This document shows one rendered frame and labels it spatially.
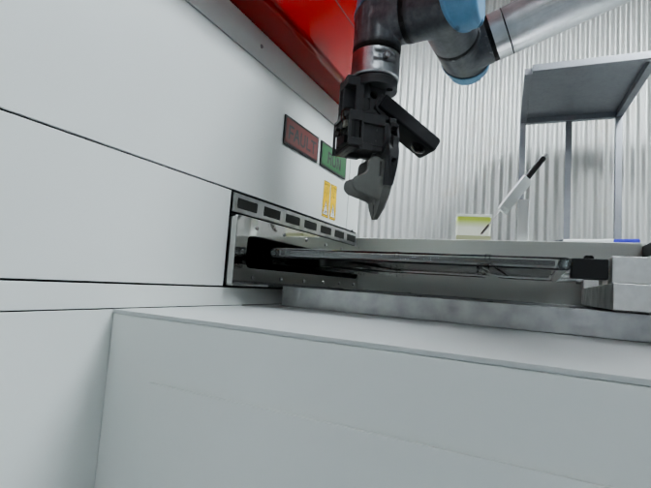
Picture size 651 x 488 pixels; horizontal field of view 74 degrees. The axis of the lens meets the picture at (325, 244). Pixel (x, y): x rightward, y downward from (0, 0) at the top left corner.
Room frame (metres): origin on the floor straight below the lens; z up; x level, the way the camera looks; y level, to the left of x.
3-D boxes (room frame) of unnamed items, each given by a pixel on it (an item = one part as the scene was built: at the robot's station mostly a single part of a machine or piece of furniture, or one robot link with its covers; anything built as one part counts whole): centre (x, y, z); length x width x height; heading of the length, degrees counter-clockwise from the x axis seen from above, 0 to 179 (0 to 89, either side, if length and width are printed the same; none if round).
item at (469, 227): (0.98, -0.33, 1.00); 0.07 x 0.07 x 0.07; 75
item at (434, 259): (0.53, -0.09, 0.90); 0.37 x 0.01 x 0.01; 64
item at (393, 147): (0.64, -0.08, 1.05); 0.05 x 0.02 x 0.09; 18
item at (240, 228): (0.77, 0.03, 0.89); 0.44 x 0.02 x 0.10; 154
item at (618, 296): (0.59, -0.41, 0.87); 0.36 x 0.08 x 0.03; 154
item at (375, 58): (0.65, -0.06, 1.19); 0.08 x 0.08 x 0.05
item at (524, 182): (0.86, -0.37, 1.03); 0.06 x 0.04 x 0.13; 64
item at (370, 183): (0.64, -0.06, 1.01); 0.06 x 0.03 x 0.09; 108
